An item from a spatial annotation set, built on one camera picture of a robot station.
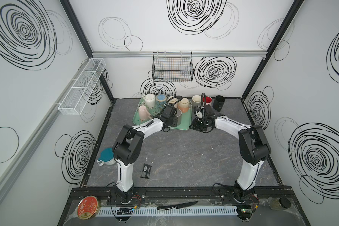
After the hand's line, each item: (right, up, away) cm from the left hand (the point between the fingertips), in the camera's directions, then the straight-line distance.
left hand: (173, 120), depth 98 cm
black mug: (+35, +13, +10) cm, 39 cm away
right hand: (+12, -5, -3) cm, 13 cm away
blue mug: (-9, +14, +5) cm, 17 cm away
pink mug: (-22, +4, +4) cm, 23 cm away
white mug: (-18, +15, +11) cm, 26 cm away
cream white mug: (+28, +15, +11) cm, 34 cm away
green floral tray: (-19, +8, +5) cm, 22 cm away
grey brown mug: (+4, +5, -2) cm, 6 cm away
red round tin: (-42, -41, -30) cm, 66 cm away
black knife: (+1, -42, -27) cm, 50 cm away
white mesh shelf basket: (-53, +12, -24) cm, 59 cm away
